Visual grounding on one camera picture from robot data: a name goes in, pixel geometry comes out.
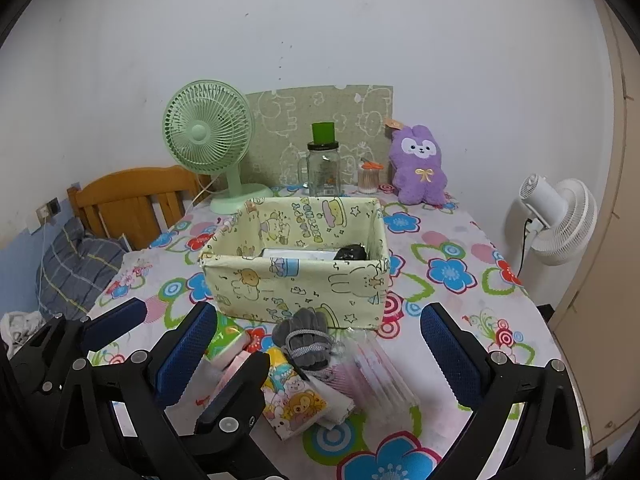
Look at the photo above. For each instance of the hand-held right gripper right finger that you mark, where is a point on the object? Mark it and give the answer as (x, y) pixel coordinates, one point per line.
(447, 352)

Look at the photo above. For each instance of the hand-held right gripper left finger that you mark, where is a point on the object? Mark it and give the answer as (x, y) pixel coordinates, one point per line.
(185, 352)

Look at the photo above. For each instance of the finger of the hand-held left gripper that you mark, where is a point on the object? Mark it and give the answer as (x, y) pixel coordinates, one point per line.
(240, 385)
(117, 316)

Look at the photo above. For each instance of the pink soft pack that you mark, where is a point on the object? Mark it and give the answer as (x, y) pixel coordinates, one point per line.
(232, 367)

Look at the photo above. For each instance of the green tissue pack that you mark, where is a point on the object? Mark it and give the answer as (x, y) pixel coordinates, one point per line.
(227, 337)

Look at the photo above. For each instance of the yellow cartoon tissue pack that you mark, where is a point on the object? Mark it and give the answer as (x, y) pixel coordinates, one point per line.
(292, 405)

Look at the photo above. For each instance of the grey knitted gloves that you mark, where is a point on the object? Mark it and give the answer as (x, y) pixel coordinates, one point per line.
(302, 342)

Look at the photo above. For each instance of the clear bag with pink contents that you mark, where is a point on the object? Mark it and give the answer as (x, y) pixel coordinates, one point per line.
(372, 375)

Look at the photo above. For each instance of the white cloth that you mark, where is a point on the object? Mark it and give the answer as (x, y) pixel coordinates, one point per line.
(20, 327)
(337, 405)

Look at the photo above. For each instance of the yellow cartoon fabric storage box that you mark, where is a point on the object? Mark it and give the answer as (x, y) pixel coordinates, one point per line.
(280, 290)

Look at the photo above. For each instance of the white crumpled cloth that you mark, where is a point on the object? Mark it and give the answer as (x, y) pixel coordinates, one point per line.
(20, 327)

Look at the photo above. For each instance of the grey plaid pillow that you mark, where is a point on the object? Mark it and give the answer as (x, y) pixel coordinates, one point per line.
(75, 270)

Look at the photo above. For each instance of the floral tablecloth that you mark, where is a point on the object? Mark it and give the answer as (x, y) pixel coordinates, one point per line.
(450, 280)

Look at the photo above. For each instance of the dark floor object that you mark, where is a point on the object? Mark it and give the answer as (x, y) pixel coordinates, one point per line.
(546, 315)

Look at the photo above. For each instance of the black small object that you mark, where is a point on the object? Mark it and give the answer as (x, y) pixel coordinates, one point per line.
(350, 253)

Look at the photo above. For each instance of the white flat packet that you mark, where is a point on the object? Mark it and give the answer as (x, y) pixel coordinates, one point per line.
(300, 254)

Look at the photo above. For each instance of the white standing fan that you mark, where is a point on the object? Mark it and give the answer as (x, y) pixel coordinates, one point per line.
(565, 220)

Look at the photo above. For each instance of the small holder with orange lid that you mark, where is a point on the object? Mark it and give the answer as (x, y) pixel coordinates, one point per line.
(370, 180)

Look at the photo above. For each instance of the purple plush bunny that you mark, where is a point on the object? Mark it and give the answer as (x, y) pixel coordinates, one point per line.
(419, 165)

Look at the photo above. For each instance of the beige wardrobe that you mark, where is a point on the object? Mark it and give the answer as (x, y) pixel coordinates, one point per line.
(615, 260)

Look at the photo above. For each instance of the green desk fan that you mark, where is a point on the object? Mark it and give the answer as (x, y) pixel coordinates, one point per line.
(205, 130)

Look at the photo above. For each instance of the glass jar with black lid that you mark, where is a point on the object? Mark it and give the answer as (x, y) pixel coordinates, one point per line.
(325, 172)

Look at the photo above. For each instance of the green plastic cup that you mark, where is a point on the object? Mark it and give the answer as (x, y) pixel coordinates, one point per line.
(323, 132)

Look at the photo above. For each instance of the wall socket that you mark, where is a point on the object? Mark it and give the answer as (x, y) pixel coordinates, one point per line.
(48, 210)

